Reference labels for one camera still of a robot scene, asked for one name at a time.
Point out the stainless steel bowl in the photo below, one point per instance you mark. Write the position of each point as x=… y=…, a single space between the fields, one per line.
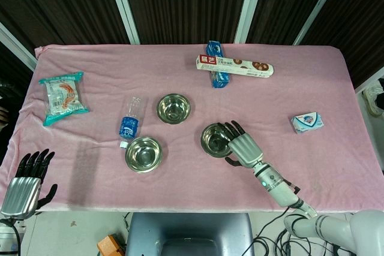
x=174 y=109
x=212 y=142
x=144 y=155

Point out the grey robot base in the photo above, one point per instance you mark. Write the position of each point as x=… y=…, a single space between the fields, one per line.
x=186 y=229

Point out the clear bottle blue label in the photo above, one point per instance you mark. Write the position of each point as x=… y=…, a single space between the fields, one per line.
x=130 y=125

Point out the long white biscuit box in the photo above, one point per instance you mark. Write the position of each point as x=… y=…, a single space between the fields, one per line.
x=234 y=65

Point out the blue snack packet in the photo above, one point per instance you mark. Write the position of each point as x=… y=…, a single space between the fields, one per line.
x=220 y=81

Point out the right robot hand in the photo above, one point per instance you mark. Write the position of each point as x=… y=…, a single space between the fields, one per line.
x=244 y=148

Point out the orange box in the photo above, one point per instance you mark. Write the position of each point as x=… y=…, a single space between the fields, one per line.
x=109 y=245

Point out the white frame post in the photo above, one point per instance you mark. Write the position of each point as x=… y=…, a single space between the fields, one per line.
x=16 y=46
x=250 y=4
x=319 y=7
x=370 y=80
x=123 y=4

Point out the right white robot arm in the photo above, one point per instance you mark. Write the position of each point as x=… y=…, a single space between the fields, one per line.
x=282 y=191

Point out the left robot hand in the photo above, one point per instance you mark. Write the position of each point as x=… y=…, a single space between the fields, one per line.
x=21 y=193

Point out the pink tablecloth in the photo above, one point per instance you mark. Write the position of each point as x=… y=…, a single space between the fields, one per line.
x=270 y=103

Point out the white blue soap box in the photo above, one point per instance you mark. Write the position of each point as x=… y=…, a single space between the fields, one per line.
x=307 y=121

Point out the white shoe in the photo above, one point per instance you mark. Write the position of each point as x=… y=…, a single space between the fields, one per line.
x=373 y=94

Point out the teal snack bag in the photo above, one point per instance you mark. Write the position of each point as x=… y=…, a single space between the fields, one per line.
x=63 y=97

